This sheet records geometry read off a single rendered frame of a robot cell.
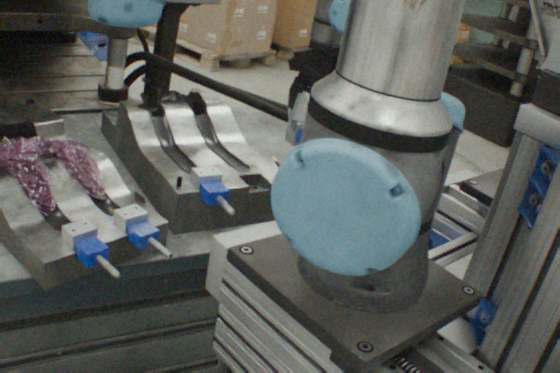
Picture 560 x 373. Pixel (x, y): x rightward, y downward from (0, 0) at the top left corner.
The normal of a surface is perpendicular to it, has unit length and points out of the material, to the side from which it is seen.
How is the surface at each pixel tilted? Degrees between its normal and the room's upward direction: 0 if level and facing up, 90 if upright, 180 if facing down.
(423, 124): 46
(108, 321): 90
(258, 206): 90
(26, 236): 0
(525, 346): 90
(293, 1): 90
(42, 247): 0
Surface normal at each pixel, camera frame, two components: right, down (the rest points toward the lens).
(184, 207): 0.52, 0.43
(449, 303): 0.19, -0.90
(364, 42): -0.65, 0.18
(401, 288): 0.39, 0.14
